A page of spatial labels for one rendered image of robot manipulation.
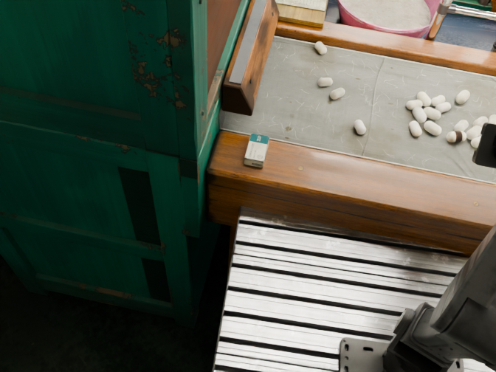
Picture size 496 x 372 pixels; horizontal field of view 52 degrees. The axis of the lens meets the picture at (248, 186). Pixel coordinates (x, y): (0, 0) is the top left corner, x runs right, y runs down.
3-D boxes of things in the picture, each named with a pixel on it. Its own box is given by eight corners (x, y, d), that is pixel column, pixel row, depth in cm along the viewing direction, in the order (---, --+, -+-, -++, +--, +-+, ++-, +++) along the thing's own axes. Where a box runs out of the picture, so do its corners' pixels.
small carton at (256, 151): (263, 168, 92) (263, 162, 90) (243, 164, 92) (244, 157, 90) (269, 142, 95) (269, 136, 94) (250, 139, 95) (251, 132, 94)
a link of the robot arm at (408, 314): (410, 302, 75) (394, 334, 72) (467, 337, 72) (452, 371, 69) (397, 318, 80) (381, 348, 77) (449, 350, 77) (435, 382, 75)
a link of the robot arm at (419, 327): (416, 305, 78) (481, 273, 48) (457, 330, 77) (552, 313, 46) (396, 341, 77) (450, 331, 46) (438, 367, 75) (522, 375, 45)
